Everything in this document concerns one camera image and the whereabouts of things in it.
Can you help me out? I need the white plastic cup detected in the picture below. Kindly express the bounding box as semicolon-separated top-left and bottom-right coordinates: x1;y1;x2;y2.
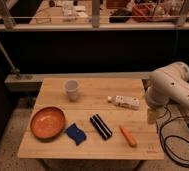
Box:
64;80;79;101

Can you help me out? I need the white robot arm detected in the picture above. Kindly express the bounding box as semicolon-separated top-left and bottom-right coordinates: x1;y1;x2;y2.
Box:
145;62;189;124

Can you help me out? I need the black white striped block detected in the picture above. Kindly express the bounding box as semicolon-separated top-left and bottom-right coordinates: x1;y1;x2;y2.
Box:
90;114;112;140

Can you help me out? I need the black cable on floor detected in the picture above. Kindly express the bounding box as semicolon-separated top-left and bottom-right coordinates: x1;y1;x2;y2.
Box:
156;106;189;169

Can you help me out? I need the wooden table board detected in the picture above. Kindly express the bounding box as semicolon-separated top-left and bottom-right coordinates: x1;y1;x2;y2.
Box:
18;78;164;160

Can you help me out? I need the blue cloth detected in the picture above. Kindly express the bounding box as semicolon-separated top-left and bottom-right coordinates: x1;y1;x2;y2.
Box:
65;123;86;145

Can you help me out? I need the black object on shelf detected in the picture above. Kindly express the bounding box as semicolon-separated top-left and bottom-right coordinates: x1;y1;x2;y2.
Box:
109;9;131;23

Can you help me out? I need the metal diagonal strut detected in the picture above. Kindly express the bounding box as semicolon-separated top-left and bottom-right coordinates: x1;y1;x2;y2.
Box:
0;41;21;79

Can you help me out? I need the red object on shelf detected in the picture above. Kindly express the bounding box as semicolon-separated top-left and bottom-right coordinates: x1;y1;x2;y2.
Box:
131;3;166;23

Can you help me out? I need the grey metal beam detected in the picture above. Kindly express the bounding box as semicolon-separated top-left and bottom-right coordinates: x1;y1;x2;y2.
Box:
4;71;156;93

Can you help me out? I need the orange ceramic bowl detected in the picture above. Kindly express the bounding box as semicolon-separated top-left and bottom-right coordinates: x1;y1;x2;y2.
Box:
30;106;66;140

